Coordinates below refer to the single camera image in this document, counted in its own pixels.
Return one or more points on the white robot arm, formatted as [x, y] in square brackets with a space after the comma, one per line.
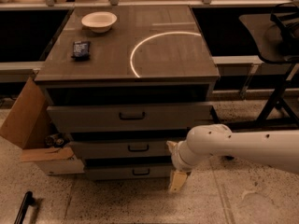
[277, 149]

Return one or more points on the open cardboard box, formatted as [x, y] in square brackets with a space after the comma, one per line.
[28, 124]

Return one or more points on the grey drawer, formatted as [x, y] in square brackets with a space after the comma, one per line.
[125, 118]
[121, 148]
[128, 172]

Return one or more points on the grey drawer cabinet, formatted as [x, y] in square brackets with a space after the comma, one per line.
[151, 55]

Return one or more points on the grey bottom drawer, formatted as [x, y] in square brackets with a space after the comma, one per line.
[128, 172]

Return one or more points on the black bar on floor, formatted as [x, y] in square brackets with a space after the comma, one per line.
[27, 201]

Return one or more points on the dark snack packet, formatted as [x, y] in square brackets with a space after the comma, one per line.
[81, 50]

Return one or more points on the grey top drawer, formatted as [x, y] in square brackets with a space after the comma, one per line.
[125, 118]

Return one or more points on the black chair with metal legs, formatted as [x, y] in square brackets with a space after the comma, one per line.
[276, 39]

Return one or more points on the cans inside cardboard box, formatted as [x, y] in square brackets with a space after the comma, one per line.
[54, 140]

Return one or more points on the white bowl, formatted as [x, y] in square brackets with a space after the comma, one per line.
[99, 22]

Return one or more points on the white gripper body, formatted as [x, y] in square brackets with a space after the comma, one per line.
[177, 157]

